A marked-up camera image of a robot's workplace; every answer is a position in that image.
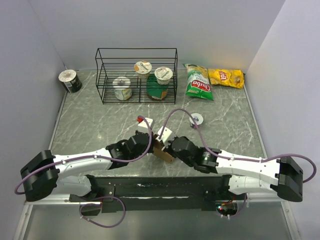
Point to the aluminium rail frame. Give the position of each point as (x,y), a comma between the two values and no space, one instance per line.
(84,124)

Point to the green lidded brown jar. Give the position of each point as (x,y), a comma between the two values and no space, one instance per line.
(155,90)

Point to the black chips can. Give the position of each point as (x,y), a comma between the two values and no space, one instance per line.
(70,80)

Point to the yellow Lays chips bag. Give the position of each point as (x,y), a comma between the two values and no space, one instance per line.
(226,77)

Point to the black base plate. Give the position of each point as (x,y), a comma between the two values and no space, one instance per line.
(160,193)

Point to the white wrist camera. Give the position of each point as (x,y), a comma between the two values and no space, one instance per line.
(165,136)
(142,126)

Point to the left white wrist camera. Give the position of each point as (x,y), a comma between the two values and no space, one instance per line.
(142,126)

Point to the green Chuba chips bag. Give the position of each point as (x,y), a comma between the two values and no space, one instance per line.
(198,83)

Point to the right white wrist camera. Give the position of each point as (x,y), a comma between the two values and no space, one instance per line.
(165,136)

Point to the pale yogurt cup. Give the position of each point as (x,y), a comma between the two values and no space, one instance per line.
(122,88)

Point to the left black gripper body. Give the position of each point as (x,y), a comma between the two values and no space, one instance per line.
(133,157)

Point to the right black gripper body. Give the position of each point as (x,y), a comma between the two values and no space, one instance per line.
(169,150)

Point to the black wire rack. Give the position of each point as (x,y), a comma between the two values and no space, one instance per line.
(112,63)

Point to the orange yogurt cup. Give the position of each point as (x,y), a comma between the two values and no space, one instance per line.
(143,69)

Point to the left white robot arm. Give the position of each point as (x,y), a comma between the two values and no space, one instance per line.
(49,174)

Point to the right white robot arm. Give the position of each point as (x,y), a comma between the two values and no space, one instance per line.
(281,176)

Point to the brown cardboard box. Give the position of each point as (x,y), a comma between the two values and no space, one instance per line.
(160,151)

